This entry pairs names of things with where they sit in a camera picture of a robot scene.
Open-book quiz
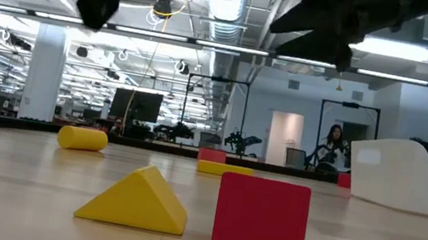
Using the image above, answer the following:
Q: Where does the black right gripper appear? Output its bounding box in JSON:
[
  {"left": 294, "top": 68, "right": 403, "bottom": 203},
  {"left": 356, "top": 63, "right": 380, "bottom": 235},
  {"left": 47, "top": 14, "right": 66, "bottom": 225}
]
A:
[{"left": 264, "top": 0, "right": 394, "bottom": 79}]

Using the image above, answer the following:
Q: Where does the red cube block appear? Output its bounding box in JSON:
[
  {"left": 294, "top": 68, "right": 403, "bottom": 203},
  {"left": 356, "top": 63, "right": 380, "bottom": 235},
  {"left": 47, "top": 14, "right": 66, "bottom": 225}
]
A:
[{"left": 335, "top": 171, "right": 354, "bottom": 190}]

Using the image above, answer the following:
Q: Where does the orange arch block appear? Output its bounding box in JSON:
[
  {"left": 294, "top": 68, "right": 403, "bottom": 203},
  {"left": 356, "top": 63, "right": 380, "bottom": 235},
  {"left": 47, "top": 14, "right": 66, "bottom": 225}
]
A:
[{"left": 196, "top": 146, "right": 229, "bottom": 166}]

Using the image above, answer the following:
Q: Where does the yellow rectangular block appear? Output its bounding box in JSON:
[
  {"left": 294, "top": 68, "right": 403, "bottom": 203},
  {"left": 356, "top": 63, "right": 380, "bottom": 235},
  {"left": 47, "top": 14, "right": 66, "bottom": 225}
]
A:
[{"left": 196, "top": 158, "right": 255, "bottom": 182}]

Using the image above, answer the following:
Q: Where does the yellow cylinder block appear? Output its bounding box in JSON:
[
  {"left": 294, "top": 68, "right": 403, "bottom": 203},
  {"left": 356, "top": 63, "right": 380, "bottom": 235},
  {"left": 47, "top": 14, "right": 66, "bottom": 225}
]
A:
[{"left": 54, "top": 123, "right": 111, "bottom": 157}]

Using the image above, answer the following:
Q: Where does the red square-faced block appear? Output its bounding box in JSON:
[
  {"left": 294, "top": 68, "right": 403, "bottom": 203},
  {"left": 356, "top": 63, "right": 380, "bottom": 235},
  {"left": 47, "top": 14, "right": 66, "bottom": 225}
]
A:
[{"left": 210, "top": 169, "right": 315, "bottom": 240}]

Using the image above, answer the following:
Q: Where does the yellow triangle block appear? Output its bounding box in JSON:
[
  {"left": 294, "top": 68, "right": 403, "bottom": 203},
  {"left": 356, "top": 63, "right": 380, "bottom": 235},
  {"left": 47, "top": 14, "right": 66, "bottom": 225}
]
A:
[{"left": 71, "top": 154, "right": 196, "bottom": 237}]

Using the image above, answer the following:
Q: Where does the long ceiling light strip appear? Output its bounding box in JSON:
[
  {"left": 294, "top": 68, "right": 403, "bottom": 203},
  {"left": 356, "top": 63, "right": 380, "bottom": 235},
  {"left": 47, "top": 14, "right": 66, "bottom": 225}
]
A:
[{"left": 0, "top": 3, "right": 428, "bottom": 89}]

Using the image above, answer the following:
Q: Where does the bright ceiling light panel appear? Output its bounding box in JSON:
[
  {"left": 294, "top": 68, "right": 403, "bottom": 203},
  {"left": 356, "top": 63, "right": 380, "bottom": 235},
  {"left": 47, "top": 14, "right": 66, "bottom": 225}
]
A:
[{"left": 347, "top": 29, "right": 428, "bottom": 64}]

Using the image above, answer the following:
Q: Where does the black computer monitor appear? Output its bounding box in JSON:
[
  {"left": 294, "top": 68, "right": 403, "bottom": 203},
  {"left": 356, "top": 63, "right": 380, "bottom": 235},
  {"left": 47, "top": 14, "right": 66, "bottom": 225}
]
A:
[{"left": 108, "top": 86, "right": 164, "bottom": 126}]

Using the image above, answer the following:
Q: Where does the person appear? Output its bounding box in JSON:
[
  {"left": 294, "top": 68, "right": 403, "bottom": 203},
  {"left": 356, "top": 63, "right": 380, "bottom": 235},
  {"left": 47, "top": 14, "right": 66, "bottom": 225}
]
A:
[{"left": 314, "top": 122, "right": 357, "bottom": 177}]

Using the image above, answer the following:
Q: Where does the white building column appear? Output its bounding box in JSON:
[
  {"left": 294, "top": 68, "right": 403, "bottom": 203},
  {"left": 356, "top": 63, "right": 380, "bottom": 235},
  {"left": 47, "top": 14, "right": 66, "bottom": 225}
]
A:
[{"left": 17, "top": 20, "right": 74, "bottom": 125}]

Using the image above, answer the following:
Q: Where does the grey office chair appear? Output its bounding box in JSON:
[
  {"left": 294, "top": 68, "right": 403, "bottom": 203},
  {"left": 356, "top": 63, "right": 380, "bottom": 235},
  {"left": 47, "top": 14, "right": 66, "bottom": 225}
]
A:
[{"left": 283, "top": 146, "right": 309, "bottom": 170}]

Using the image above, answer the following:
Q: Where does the white plastic bin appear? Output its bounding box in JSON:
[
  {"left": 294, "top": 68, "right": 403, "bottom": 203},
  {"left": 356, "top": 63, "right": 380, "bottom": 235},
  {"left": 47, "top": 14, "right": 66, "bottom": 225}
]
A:
[{"left": 340, "top": 130, "right": 428, "bottom": 218}]

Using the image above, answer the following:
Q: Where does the silver ventilation duct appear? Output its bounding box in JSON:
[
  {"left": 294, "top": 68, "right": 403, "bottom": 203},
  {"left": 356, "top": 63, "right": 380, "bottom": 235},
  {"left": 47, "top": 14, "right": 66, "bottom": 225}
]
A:
[{"left": 188, "top": 0, "right": 255, "bottom": 99}]

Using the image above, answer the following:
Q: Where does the black gantry frame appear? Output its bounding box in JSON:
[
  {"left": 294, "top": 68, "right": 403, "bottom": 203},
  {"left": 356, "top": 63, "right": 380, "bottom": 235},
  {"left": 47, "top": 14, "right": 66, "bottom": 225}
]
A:
[
  {"left": 311, "top": 97, "right": 382, "bottom": 176},
  {"left": 176, "top": 71, "right": 253, "bottom": 155}
]

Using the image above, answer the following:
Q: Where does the black metal table frame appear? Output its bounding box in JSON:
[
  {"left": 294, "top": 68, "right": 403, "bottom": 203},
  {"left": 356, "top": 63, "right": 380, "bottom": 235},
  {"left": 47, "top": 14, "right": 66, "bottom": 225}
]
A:
[{"left": 0, "top": 114, "right": 353, "bottom": 187}]

